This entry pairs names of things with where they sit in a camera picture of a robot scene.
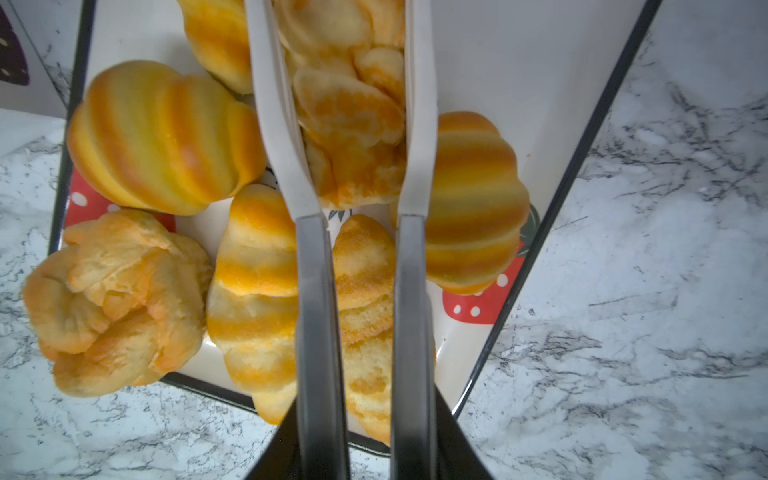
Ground striped fake croissant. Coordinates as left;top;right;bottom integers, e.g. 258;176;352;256
178;0;253;95
206;184;298;425

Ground steel tongs white tips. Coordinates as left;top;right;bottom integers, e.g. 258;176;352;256
242;0;439;480

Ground strawberry print serving tray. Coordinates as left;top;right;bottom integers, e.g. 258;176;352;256
49;1;661;417

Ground knotted fake bread roll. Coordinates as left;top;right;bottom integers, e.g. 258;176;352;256
23;210;212;397

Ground flaky fake croissant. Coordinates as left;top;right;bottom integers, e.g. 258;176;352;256
332;215;396;445
273;0;406;210

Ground round striped fake bun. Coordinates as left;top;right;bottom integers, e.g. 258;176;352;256
424;111;530;295
67;61;266;216

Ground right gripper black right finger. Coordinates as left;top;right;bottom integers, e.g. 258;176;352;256
435;388;493;480

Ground striped fake croissant top left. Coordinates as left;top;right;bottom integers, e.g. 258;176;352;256
178;0;253;95

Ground striped fake croissant bottom middle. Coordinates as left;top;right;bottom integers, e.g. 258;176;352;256
206;184;298;425

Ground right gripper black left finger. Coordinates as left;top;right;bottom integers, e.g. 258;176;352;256
245;401;300;480

